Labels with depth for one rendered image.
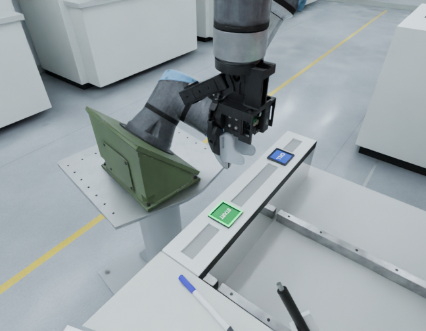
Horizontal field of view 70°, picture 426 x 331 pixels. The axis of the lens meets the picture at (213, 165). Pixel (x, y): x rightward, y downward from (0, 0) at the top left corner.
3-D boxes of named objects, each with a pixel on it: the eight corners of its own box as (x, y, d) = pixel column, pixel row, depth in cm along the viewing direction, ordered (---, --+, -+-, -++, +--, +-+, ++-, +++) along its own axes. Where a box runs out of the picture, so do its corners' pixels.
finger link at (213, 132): (214, 159, 52) (214, 113, 46) (207, 156, 52) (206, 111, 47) (230, 146, 55) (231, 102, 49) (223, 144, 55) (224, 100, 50)
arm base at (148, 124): (116, 121, 92) (131, 93, 91) (146, 135, 105) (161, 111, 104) (147, 144, 85) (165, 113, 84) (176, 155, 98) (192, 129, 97)
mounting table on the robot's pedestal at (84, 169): (67, 190, 112) (55, 161, 103) (164, 142, 136) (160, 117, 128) (133, 267, 86) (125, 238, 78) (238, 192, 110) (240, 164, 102)
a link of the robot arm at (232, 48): (202, 27, 40) (235, 15, 45) (202, 61, 43) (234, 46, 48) (249, 37, 37) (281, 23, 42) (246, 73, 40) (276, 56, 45)
